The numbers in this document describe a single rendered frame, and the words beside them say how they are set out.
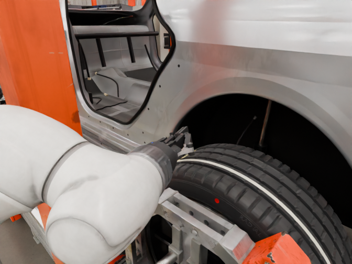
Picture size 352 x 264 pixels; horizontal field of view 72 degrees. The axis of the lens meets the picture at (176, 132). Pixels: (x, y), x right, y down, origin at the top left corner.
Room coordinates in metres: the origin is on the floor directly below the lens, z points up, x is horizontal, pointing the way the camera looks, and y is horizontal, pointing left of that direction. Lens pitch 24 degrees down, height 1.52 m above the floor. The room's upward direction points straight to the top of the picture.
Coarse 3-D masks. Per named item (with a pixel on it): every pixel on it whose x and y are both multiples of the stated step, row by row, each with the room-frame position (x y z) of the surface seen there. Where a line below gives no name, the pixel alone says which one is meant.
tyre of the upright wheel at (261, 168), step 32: (224, 160) 0.56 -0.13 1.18; (256, 160) 0.56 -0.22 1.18; (192, 192) 0.50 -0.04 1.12; (224, 192) 0.44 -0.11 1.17; (256, 192) 0.45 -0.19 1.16; (288, 192) 0.46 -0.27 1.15; (256, 224) 0.38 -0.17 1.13; (288, 224) 0.38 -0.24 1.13; (320, 224) 0.41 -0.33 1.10; (320, 256) 0.35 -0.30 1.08
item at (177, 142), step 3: (180, 135) 0.52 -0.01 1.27; (183, 135) 0.52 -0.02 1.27; (177, 138) 0.50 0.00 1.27; (180, 138) 0.50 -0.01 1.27; (183, 138) 0.52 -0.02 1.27; (171, 141) 0.46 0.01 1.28; (174, 141) 0.46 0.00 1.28; (177, 141) 0.48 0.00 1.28; (180, 141) 0.49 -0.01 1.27; (183, 141) 0.51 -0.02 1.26; (168, 144) 0.44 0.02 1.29; (171, 144) 0.44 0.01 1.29; (174, 144) 0.46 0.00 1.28; (177, 144) 0.47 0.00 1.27; (180, 144) 0.49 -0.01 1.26; (180, 147) 0.48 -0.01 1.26
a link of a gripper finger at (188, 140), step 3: (186, 135) 0.51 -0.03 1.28; (189, 135) 0.51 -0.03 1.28; (186, 138) 0.48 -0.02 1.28; (189, 138) 0.48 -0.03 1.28; (186, 141) 0.46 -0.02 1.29; (189, 141) 0.45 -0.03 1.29; (186, 144) 0.44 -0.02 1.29; (189, 144) 0.43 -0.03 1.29; (192, 144) 0.43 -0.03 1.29; (189, 147) 0.43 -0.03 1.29; (189, 153) 0.43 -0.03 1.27; (192, 153) 0.43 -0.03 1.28
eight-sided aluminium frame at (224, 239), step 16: (176, 192) 0.50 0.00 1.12; (160, 208) 0.45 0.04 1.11; (176, 208) 0.44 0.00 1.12; (192, 208) 0.44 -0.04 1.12; (176, 224) 0.42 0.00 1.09; (192, 224) 0.39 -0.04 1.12; (208, 224) 0.41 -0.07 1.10; (224, 224) 0.39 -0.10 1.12; (144, 240) 0.60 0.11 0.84; (208, 240) 0.36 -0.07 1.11; (224, 240) 0.35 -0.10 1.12; (240, 240) 0.35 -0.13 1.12; (128, 256) 0.57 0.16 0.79; (144, 256) 0.59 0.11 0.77; (224, 256) 0.33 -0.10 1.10; (240, 256) 0.32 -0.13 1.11
